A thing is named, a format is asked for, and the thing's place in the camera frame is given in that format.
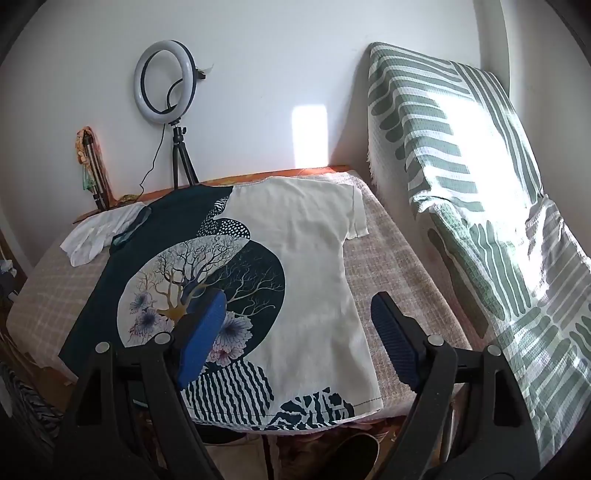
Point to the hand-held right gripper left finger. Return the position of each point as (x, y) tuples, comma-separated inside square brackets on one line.
[(203, 337)]

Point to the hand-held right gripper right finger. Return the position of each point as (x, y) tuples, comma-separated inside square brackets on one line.
[(397, 341)]

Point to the dark green cloth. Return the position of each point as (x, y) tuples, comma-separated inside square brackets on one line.
[(304, 258)]

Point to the beige checked blanket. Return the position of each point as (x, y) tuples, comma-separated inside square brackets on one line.
[(397, 258)]

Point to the dark slipper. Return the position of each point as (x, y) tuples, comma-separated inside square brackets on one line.
[(351, 457)]

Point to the white folded cloth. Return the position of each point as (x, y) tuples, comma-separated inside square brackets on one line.
[(92, 235)]

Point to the green striped white cover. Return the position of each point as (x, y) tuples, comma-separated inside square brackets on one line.
[(461, 184)]

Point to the orange wooden table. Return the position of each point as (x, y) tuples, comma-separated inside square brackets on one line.
[(258, 175)]

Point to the black tripod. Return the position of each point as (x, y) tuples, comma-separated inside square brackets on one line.
[(178, 152)]

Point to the dark striped cloth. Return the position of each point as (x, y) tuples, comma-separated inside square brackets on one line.
[(27, 406)]

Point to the folded tripod with colourful cloth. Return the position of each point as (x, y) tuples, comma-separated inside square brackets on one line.
[(92, 161)]

